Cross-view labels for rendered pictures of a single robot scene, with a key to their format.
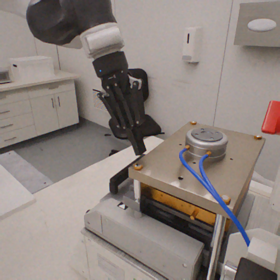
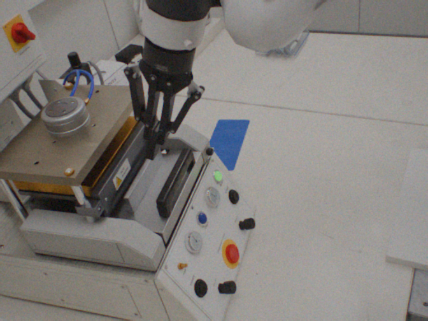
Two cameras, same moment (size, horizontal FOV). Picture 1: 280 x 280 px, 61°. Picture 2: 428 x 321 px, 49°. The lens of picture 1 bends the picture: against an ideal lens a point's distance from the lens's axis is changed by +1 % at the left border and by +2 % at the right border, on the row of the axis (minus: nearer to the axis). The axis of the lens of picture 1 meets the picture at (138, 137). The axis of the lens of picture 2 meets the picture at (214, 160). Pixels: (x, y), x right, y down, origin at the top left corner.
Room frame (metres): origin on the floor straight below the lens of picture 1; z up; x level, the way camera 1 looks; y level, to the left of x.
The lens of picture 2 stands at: (1.18, -0.02, 1.55)
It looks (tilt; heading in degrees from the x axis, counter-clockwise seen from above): 39 degrees down; 170
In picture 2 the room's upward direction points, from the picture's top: 12 degrees counter-clockwise
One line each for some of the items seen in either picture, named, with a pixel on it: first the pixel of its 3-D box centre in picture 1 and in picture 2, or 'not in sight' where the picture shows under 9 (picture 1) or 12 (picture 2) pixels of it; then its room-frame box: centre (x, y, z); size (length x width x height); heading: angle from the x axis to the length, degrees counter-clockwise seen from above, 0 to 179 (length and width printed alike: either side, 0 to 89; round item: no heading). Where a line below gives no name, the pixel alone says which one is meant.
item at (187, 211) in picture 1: (199, 171); (79, 140); (0.41, -0.13, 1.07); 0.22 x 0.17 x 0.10; 146
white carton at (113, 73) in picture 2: not in sight; (95, 88); (-0.24, -0.10, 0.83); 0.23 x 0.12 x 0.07; 135
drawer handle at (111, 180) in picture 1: (130, 171); (176, 180); (0.52, 0.02, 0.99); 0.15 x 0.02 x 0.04; 146
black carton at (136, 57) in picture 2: not in sight; (130, 58); (-0.38, 0.04, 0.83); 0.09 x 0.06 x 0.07; 129
